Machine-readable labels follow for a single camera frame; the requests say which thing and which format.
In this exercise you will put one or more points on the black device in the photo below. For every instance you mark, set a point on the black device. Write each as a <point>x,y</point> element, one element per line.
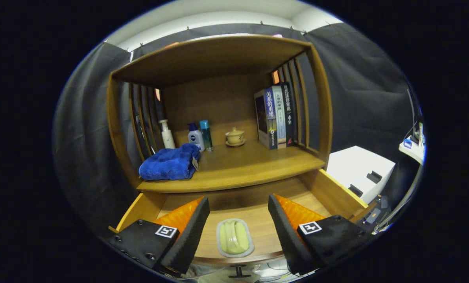
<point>374,216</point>

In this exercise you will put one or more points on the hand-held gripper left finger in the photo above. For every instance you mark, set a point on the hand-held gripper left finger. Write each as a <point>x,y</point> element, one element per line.
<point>190,236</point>

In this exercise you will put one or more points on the blue folded towel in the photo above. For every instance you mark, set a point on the blue folded towel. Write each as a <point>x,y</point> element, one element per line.
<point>167,163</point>

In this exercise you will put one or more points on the book with pale blue spine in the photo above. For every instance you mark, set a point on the book with pale blue spine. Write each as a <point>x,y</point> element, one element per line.
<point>279,114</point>

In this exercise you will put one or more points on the wooden cabinet with slatted sides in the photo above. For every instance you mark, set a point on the wooden cabinet with slatted sides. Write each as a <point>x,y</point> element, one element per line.
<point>211,59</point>

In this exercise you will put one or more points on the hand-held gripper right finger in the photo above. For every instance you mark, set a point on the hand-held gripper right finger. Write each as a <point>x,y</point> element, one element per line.
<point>290,236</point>

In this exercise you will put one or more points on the wooden drawer with black knob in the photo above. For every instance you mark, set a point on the wooden drawer with black knob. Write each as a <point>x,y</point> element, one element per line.
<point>336,192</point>

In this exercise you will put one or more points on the clear bottle with teal cap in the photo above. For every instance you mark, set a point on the clear bottle with teal cap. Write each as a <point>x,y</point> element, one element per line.
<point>206,135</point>

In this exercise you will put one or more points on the wooden countertop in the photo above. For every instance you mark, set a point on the wooden countertop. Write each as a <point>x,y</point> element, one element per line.
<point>238,165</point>

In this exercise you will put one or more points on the white bottle with blue cap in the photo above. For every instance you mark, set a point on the white bottle with blue cap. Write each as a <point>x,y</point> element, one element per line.
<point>196,139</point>

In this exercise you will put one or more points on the beige lidded teacup with saucer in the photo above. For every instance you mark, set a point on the beige lidded teacup with saucer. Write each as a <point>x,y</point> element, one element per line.
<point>235,136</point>

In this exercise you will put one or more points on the white side desk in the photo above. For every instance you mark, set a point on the white side desk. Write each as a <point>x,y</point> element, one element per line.
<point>411,150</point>

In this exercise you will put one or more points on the white pump bottle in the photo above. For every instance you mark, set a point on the white pump bottle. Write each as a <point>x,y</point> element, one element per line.
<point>167,137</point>

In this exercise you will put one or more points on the small blue object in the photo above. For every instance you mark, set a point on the small blue object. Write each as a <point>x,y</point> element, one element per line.
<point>407,143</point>

